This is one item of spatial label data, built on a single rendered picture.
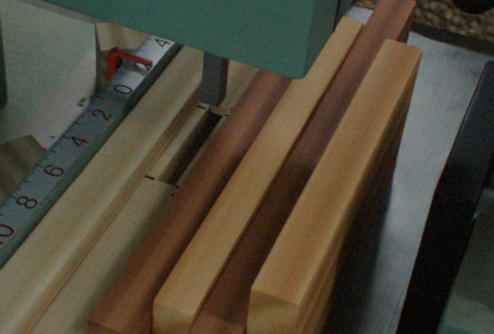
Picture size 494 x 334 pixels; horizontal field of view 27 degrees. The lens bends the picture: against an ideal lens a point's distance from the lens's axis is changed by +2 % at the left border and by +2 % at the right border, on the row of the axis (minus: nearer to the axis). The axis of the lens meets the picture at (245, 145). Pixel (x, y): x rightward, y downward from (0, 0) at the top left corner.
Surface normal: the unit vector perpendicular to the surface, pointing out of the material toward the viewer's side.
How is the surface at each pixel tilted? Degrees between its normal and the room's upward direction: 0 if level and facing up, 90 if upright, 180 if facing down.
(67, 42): 0
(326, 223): 0
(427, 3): 73
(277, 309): 90
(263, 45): 90
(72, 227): 0
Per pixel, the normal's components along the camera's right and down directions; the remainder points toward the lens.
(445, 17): -0.33, 0.29
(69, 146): 0.08, -0.75
